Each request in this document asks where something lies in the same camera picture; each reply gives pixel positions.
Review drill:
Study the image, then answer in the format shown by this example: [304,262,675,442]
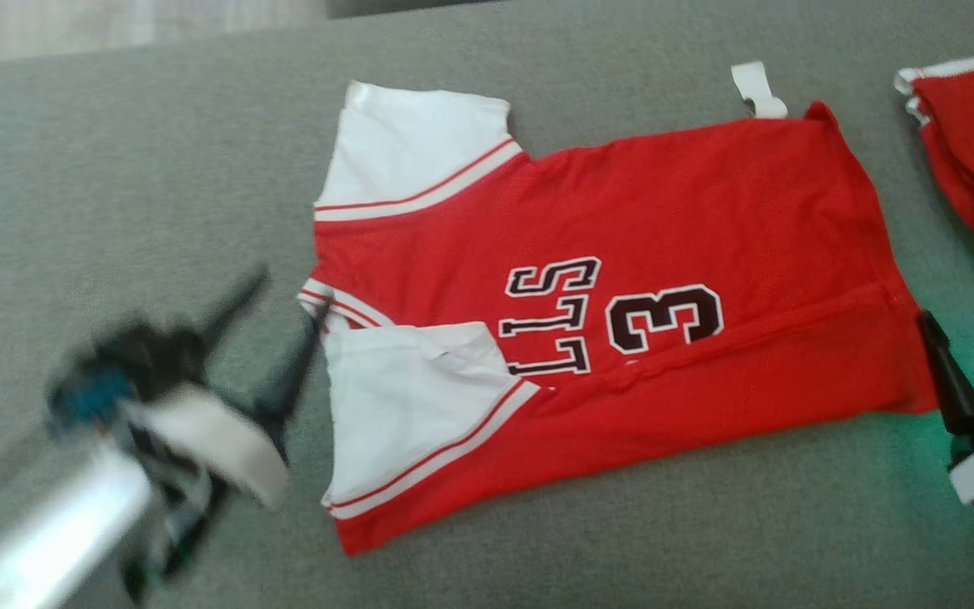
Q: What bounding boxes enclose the grey fabric sofa seat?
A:
[0,0,974,609]

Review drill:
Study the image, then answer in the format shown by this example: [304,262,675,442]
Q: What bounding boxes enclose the red jersey white sleeves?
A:
[297,61,941,557]

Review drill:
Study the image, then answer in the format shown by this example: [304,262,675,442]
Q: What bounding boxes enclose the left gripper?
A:
[111,263,329,597]

